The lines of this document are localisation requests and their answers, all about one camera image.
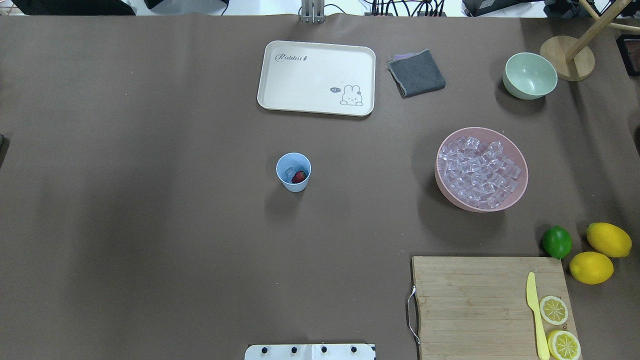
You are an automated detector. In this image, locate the aluminium frame post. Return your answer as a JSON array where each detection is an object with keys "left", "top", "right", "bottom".
[{"left": 299, "top": 0, "right": 326, "bottom": 24}]

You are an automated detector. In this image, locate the light blue plastic cup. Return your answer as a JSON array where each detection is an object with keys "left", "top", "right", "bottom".
[{"left": 275, "top": 152, "right": 312, "bottom": 193}]

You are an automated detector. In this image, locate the dark wooden glass tray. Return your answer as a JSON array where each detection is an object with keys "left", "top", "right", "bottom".
[{"left": 615, "top": 34, "right": 640, "bottom": 76}]

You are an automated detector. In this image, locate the grey folded cloth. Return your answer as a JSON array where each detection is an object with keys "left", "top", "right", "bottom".
[{"left": 387, "top": 48, "right": 446, "bottom": 98}]

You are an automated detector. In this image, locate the pink bowl of ice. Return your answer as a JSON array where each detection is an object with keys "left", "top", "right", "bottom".
[{"left": 435, "top": 127, "right": 529, "bottom": 213}]

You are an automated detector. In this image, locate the yellow lemon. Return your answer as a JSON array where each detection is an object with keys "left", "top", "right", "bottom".
[
  {"left": 586, "top": 222, "right": 633, "bottom": 258},
  {"left": 569, "top": 251, "right": 614, "bottom": 285}
]

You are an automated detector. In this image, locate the yellow plastic knife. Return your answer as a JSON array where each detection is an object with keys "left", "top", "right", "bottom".
[{"left": 525, "top": 272, "right": 551, "bottom": 360}]

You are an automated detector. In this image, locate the mint green bowl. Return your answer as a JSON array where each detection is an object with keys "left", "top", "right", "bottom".
[{"left": 502, "top": 52, "right": 558, "bottom": 100}]

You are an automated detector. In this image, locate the red strawberry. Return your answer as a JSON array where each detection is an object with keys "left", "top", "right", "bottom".
[{"left": 290, "top": 170, "right": 307, "bottom": 184}]

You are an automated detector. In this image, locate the cream rabbit tray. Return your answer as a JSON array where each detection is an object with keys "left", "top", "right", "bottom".
[{"left": 256, "top": 40, "right": 377, "bottom": 117}]

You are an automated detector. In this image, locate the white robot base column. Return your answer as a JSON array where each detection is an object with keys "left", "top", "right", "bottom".
[{"left": 244, "top": 343, "right": 377, "bottom": 360}]

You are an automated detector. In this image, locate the lemon slice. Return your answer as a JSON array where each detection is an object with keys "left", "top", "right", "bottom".
[
  {"left": 547, "top": 330, "right": 582, "bottom": 360},
  {"left": 539, "top": 295, "right": 569, "bottom": 326}
]

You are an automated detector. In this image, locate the bamboo cutting board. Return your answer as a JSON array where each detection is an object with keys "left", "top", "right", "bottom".
[{"left": 411, "top": 256, "right": 572, "bottom": 360}]

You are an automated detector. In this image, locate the green lime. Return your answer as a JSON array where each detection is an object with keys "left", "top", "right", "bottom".
[{"left": 541, "top": 225, "right": 573, "bottom": 260}]

